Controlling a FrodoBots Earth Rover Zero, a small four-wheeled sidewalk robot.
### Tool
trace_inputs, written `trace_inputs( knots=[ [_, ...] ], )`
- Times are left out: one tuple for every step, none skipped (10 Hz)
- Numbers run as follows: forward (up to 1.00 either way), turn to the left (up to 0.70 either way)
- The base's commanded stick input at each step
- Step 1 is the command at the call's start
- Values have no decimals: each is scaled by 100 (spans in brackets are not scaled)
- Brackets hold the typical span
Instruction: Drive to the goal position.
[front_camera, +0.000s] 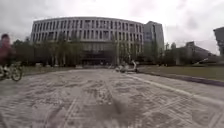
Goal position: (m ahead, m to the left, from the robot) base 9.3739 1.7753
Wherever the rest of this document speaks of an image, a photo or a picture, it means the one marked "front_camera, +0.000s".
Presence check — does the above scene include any vehicle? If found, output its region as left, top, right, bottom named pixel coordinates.
left=114, top=59, right=140, bottom=74

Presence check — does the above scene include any grey paved plaza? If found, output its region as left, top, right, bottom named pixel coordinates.
left=0, top=68, right=224, bottom=128

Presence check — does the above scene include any large curved grey building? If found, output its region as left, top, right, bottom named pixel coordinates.
left=29, top=16, right=165, bottom=66

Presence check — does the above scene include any grass lawn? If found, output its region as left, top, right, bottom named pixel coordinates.
left=137, top=64, right=224, bottom=82
left=20, top=65, right=79, bottom=77

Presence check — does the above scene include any row of trees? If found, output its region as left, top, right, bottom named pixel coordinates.
left=11, top=35, right=188, bottom=68

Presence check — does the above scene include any stone kerb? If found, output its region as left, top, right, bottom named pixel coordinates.
left=138, top=70, right=224, bottom=88

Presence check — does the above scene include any low grey building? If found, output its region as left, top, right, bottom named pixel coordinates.
left=174, top=40, right=213, bottom=66

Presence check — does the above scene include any bicycle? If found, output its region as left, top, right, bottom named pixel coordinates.
left=0, top=62, right=24, bottom=83

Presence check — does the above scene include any person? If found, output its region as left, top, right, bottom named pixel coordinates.
left=0, top=33, right=16, bottom=78

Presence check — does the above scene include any dark building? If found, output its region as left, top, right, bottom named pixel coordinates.
left=213, top=26, right=224, bottom=58

